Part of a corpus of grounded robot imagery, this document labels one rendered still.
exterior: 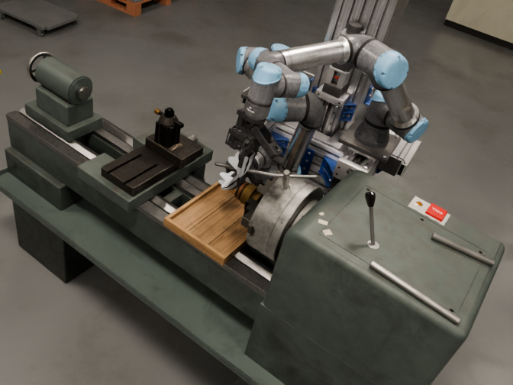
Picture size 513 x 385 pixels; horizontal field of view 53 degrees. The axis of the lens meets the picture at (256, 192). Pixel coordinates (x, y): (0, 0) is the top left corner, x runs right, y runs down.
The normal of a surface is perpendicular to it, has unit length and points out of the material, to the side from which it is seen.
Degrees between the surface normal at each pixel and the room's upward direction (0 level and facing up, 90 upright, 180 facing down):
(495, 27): 90
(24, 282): 0
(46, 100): 90
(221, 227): 0
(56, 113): 90
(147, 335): 0
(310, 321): 90
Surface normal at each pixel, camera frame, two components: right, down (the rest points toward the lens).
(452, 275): 0.19, -0.75
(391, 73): 0.49, 0.55
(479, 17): -0.48, 0.49
